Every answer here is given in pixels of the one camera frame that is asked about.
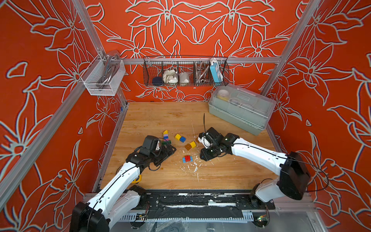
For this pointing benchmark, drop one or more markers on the white cloth in basket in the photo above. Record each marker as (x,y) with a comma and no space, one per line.
(170,77)

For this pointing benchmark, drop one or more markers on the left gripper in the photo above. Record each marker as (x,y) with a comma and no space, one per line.
(165,155)

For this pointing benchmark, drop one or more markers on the grey lidded storage box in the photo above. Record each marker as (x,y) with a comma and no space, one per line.
(243,108)

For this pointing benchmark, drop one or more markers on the yellow tape measure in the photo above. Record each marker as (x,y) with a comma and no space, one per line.
(137,180)

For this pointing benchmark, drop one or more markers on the clear plastic bin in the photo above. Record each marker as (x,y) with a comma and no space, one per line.
(103,77)

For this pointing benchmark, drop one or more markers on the black wire basket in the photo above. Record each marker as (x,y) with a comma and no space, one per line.
(192,71)

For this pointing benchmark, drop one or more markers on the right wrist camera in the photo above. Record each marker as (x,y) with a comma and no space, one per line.
(205,139)

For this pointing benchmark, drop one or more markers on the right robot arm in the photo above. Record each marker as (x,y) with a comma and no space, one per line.
(293,175)

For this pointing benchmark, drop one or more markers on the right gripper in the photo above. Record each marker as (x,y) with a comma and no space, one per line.
(204,155)

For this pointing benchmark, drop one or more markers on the light blue box in basket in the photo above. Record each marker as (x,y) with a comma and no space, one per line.
(215,71)

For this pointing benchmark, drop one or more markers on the light blue long lego brick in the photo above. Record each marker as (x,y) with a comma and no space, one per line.
(185,161)

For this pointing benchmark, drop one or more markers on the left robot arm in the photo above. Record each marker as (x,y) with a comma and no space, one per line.
(105,209)

